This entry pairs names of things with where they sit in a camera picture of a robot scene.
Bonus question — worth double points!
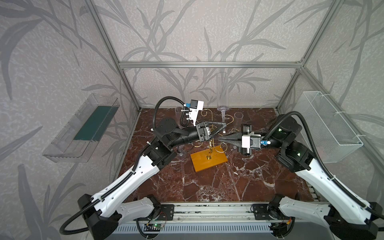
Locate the aluminium frame struts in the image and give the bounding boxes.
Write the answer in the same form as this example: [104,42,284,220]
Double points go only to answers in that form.
[83,0,384,205]

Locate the white wire mesh basket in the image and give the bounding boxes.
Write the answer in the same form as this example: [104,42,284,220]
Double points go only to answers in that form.
[294,91,364,164]

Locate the round wine glass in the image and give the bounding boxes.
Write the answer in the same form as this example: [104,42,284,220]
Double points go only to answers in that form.
[233,112,244,132]

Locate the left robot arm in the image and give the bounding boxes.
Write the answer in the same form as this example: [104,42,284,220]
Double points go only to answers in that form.
[78,118,227,240]

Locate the clear wine glass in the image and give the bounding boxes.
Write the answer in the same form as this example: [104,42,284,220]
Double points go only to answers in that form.
[216,72,229,123]
[177,146,187,158]
[175,107,183,128]

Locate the clear plastic wall bin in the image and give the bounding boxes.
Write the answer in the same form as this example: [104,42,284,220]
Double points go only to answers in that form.
[43,94,120,163]

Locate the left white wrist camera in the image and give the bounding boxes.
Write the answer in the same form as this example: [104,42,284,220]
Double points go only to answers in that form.
[181,100,204,127]

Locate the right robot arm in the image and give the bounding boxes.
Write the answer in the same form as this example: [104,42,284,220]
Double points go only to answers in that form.
[219,111,384,240]

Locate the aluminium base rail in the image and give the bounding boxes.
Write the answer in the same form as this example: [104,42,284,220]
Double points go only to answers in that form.
[114,202,334,240]

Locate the green circuit board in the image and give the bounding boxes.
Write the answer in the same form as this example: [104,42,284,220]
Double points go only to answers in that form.
[144,223,166,232]

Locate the left black corrugated cable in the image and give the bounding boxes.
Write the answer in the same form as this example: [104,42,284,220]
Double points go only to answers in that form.
[59,96,185,236]

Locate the yellow wooden rack base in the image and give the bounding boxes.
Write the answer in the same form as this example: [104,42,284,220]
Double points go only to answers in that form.
[191,146,228,172]

